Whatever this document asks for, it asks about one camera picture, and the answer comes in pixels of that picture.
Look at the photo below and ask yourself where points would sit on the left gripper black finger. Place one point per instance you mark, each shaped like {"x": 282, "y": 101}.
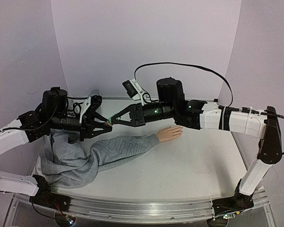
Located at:
{"x": 91, "y": 132}
{"x": 98, "y": 118}

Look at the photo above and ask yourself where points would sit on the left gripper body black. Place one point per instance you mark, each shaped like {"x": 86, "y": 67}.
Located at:
{"x": 58, "y": 120}

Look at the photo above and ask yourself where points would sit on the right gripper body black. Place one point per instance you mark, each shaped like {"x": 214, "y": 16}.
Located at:
{"x": 138, "y": 114}

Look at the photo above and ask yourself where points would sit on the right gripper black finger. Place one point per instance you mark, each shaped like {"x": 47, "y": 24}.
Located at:
{"x": 125, "y": 115}
{"x": 119, "y": 121}

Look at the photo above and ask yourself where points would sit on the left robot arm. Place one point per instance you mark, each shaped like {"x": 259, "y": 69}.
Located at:
{"x": 9, "y": 142}

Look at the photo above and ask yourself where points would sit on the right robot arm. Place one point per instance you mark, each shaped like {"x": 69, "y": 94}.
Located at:
{"x": 197, "y": 114}

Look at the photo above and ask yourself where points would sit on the mannequin hand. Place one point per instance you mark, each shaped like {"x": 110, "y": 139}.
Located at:
{"x": 169, "y": 133}

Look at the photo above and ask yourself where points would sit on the grey hoodie sweatshirt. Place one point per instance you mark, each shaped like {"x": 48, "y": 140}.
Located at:
{"x": 120, "y": 150}

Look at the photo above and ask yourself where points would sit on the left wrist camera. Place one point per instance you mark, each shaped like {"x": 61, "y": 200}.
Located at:
{"x": 91, "y": 104}

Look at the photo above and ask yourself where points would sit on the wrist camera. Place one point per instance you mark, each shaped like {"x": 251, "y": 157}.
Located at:
{"x": 136, "y": 92}
{"x": 91, "y": 104}

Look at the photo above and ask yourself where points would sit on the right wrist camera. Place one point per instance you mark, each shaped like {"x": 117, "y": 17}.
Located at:
{"x": 136, "y": 92}

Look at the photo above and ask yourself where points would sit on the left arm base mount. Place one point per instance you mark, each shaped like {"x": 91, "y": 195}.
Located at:
{"x": 46, "y": 198}

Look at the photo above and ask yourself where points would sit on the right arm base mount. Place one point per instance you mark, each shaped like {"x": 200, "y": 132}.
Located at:
{"x": 236, "y": 203}

